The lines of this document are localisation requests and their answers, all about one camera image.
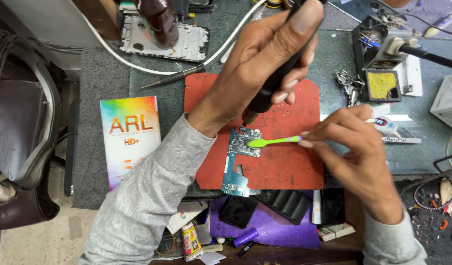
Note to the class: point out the purple plastic bag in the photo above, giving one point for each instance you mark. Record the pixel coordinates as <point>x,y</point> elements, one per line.
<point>281,232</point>

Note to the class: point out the brown bottle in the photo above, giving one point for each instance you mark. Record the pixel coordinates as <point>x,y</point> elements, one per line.
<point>159,22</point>

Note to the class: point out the metal ruler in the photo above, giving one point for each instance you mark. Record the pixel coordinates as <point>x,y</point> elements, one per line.
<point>402,140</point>

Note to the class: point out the white glue tube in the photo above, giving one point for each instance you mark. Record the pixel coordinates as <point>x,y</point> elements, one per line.
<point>386,127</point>

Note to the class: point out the white phone frame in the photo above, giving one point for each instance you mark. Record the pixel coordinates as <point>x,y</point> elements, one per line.
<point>191,44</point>

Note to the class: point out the person's left hand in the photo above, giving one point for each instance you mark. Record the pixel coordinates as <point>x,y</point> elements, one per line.
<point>244,70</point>

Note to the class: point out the white paper card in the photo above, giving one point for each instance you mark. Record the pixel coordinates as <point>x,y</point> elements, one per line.
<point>185,217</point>

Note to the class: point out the white cardboard box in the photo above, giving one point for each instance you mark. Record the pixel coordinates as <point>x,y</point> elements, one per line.
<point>448,99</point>

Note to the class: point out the bunch of metal keys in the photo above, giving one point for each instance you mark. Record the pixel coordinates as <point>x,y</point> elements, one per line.
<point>349,86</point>

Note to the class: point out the green toothbrush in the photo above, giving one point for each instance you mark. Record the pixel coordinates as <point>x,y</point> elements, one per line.
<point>273,141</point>

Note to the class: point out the small white carton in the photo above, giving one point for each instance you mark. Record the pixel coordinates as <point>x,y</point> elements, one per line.
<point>336,232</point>

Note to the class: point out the black marker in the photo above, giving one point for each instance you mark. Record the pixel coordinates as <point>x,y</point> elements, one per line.
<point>246,249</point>

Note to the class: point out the grey carpet mat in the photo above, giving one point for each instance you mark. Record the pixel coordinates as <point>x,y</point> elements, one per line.
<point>97,81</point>

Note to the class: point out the green table mat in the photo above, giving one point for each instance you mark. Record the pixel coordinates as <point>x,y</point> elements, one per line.
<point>336,51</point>

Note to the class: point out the dark grey pen tool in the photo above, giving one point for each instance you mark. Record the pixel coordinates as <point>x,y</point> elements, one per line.
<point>182,74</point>

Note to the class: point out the white strip packet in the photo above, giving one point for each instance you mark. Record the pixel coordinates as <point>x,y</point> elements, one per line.
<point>316,208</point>

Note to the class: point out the yellow cleaning sponge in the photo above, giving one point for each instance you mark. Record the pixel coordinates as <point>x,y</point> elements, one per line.
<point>381,84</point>

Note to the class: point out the red silicone work mat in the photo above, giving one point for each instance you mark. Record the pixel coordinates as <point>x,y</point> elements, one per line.
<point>285,165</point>

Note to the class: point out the person's right hand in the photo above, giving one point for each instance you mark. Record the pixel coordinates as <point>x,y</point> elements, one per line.
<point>354,158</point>

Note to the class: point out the beige black soldering iron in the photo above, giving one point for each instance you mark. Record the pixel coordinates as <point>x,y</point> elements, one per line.
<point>432,56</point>

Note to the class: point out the white marker pen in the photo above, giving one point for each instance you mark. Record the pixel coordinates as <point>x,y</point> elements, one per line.
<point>443,22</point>

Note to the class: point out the purple cap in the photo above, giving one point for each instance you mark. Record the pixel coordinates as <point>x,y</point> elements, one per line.
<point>245,237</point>

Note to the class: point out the blue phone circuit board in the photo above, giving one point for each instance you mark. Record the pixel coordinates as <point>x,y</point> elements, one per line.
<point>235,180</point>

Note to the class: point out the black hot air tool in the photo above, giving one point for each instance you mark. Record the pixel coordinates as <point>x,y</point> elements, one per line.
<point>266,95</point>

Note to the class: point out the yellow red glue tube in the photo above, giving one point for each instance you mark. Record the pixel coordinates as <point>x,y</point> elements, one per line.
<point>191,243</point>

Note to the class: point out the black soldering iron stand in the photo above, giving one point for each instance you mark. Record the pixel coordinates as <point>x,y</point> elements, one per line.
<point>371,55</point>

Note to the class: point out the black smartphone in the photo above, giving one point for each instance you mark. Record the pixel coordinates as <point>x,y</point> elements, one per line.
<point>239,211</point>

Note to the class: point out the rainbow screen box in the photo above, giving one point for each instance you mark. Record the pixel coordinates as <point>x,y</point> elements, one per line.
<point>128,140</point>

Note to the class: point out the dark brown chair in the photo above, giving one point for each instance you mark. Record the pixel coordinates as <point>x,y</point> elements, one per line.
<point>20,121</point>

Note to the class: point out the black phone screen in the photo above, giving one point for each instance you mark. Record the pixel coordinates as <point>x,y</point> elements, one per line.
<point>332,206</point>

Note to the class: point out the black ribbed case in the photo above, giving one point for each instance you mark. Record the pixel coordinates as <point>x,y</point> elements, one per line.
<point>285,206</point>

